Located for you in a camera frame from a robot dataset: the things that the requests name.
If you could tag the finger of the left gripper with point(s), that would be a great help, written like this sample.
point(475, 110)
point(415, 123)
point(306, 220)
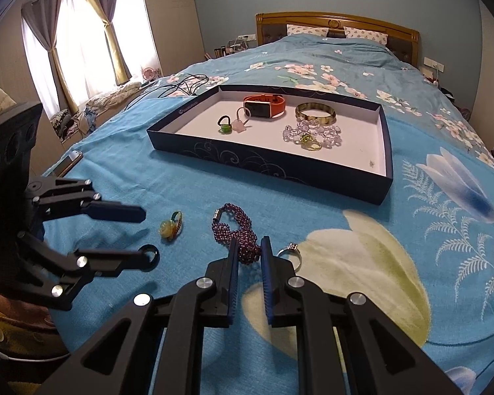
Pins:
point(110, 263)
point(113, 211)

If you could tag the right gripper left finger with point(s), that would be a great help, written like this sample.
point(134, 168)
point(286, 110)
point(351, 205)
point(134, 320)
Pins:
point(153, 346)

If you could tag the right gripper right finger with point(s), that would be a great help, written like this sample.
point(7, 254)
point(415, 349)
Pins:
point(346, 345)

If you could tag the orange smart watch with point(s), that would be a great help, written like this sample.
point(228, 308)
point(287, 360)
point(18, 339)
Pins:
point(267, 106)

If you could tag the tortoiseshell bangle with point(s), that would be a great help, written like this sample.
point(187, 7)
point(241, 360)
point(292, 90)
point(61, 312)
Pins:
point(318, 113)

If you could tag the black smartphone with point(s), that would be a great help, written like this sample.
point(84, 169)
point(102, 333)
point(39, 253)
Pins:
point(67, 164)

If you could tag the clothes pile on windowsill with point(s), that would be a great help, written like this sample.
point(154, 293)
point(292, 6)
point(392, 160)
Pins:
point(86, 120)

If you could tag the bright blue floral blanket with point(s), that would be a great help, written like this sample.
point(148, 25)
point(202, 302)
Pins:
point(425, 256)

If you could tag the pink desk fan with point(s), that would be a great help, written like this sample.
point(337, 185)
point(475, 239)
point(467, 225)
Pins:
point(150, 73)

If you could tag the left window curtain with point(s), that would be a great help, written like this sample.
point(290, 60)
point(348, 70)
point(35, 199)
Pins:
point(42, 18)

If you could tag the window curtain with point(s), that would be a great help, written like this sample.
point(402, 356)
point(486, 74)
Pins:
point(42, 18)
point(105, 10)

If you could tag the dark blue shallow box tray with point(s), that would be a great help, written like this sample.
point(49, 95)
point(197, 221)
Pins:
point(359, 164)

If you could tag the right window curtain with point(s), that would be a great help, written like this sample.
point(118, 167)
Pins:
point(105, 10)

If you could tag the wooden headboard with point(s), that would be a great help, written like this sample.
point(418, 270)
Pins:
point(403, 42)

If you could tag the left patterned pillow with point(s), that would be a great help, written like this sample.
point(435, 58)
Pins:
point(292, 29)

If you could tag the patterned pillow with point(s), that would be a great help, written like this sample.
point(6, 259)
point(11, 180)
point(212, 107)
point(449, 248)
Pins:
point(371, 35)
point(292, 29)

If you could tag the blue floral duvet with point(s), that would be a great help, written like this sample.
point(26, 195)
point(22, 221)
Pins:
point(354, 67)

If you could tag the right patterned pillow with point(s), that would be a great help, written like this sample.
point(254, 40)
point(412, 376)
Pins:
point(371, 35)

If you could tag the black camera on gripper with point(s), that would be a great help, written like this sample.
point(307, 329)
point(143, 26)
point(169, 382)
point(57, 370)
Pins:
point(18, 129)

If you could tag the wall power outlet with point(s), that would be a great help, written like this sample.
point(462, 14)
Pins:
point(428, 62)

